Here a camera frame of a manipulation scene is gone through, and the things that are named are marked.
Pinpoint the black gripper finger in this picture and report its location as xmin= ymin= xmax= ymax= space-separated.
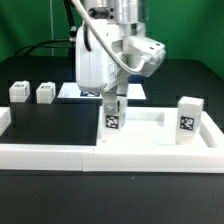
xmin=104 ymin=102 xmax=117 ymax=115

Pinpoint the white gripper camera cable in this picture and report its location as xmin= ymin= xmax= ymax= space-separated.
xmin=71 ymin=0 xmax=149 ymax=74

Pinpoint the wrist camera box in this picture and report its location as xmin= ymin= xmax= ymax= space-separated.
xmin=128 ymin=36 xmax=166 ymax=77

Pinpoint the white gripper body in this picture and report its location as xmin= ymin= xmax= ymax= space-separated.
xmin=76 ymin=22 xmax=128 ymax=93

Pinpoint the white U-shaped fence obstacle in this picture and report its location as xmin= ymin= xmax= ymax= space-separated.
xmin=0 ymin=113 xmax=224 ymax=173

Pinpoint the white AprilTag base sheet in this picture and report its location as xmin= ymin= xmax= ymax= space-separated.
xmin=58 ymin=82 xmax=146 ymax=100

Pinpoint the white hanging cable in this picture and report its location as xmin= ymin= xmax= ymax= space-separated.
xmin=49 ymin=0 xmax=55 ymax=57

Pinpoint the white square tabletop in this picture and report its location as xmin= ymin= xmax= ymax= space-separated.
xmin=96 ymin=106 xmax=209 ymax=148

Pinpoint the black cable bundle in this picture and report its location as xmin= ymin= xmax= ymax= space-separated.
xmin=13 ymin=0 xmax=83 ymax=64

